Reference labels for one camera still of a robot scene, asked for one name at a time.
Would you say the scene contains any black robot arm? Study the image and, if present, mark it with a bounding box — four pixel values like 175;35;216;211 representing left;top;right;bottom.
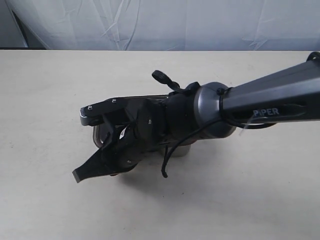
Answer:
72;51;320;183

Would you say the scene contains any white backdrop cloth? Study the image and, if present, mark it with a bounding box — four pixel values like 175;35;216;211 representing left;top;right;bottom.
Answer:
0;0;320;51

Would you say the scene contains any stainless steel two-compartment lunchbox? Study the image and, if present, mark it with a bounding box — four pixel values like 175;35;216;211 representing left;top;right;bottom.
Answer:
171;144;191;158

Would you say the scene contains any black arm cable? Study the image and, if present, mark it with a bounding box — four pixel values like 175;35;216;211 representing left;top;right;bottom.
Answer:
151;69;201;97

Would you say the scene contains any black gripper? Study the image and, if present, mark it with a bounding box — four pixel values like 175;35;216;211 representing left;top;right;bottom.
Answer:
72;97;171;185

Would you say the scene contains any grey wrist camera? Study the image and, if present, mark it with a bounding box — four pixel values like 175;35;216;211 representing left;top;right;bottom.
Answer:
79;97;130;127

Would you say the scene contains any dark transparent lunchbox lid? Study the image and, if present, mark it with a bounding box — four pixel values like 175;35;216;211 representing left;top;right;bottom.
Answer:
92;93;171;149

